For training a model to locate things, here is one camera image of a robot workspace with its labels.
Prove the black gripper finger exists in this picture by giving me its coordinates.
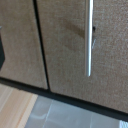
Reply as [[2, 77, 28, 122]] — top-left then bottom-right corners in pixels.
[[0, 26, 7, 72]]

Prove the brown woven drawer front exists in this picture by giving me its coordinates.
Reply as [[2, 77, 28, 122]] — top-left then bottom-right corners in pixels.
[[0, 0, 49, 90], [36, 0, 128, 114]]

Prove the silver metal drawer handle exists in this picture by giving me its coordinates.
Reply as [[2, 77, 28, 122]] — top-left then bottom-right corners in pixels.
[[84, 0, 98, 78]]

